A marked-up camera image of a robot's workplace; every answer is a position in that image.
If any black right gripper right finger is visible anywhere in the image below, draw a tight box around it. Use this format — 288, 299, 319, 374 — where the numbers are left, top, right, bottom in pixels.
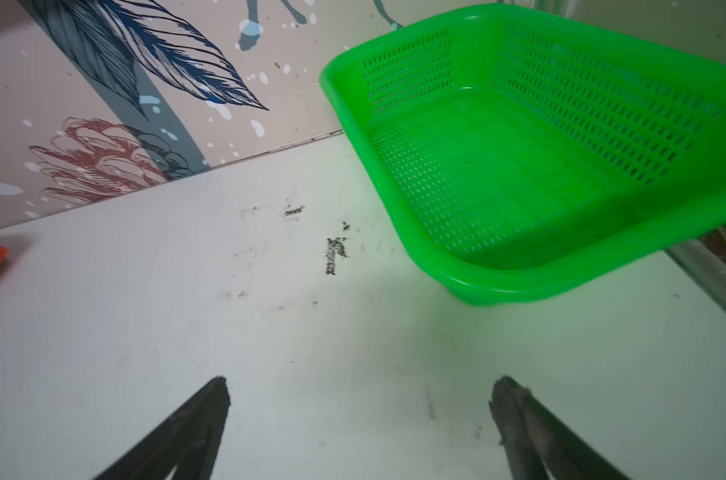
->
489, 376, 626, 480

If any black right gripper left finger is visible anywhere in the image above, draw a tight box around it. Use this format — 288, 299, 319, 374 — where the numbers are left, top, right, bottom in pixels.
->
97, 376, 230, 479

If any green plastic basket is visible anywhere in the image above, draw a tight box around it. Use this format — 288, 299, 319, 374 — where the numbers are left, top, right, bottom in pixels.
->
320, 4, 726, 306

